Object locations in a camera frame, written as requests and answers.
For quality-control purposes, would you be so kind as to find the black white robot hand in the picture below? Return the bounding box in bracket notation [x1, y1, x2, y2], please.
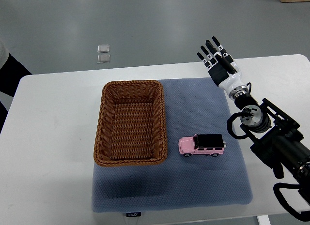
[197, 36, 249, 100]

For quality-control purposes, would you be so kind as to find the pink toy car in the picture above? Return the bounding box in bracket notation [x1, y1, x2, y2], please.
[178, 134, 226, 157]

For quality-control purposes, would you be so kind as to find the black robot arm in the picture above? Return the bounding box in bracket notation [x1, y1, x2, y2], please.
[227, 83, 310, 222]

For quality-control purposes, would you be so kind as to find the brown wicker basket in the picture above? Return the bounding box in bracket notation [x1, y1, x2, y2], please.
[93, 80, 168, 167]

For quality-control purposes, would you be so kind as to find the blue grey mat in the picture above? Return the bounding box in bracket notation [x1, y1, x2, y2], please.
[92, 78, 252, 212]

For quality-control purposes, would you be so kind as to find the upper floor socket plate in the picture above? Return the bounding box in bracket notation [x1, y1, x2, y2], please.
[97, 44, 110, 53]

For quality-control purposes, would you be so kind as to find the white table leg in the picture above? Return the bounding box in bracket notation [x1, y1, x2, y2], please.
[257, 215, 271, 225]

